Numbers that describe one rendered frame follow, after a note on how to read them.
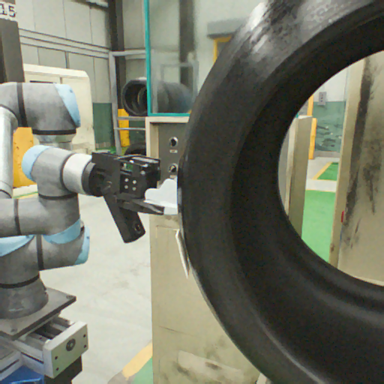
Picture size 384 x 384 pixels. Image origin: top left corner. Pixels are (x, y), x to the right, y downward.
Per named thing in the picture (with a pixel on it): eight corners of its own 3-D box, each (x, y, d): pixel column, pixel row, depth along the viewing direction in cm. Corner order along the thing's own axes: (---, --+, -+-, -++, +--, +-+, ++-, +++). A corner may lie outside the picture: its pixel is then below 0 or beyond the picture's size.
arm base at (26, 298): (-19, 310, 106) (-23, 279, 103) (26, 287, 118) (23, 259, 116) (15, 324, 99) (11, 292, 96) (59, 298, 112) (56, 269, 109)
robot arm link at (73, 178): (62, 196, 65) (93, 187, 72) (82, 201, 63) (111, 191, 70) (62, 155, 62) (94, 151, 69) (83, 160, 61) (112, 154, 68)
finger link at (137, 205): (160, 208, 55) (114, 196, 59) (159, 217, 56) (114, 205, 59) (173, 202, 59) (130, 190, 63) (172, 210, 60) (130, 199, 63)
